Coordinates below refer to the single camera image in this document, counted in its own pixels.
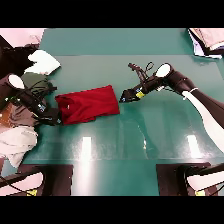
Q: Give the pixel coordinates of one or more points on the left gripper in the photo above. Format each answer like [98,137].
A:
[48,116]

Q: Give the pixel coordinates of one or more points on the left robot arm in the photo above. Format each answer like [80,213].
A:
[22,95]

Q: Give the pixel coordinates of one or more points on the white garment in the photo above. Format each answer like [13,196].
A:
[43,62]

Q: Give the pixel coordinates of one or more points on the heap of clothes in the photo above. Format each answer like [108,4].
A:
[208,38]

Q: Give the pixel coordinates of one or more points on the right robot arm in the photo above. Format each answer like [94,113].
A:
[178,81]

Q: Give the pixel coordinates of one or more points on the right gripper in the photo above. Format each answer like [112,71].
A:
[135,93]

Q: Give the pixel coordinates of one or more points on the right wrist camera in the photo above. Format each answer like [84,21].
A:
[137,70]

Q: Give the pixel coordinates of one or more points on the red T-shirt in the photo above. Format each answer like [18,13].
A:
[88,104]

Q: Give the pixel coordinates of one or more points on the green garment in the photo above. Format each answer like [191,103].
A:
[33,79]

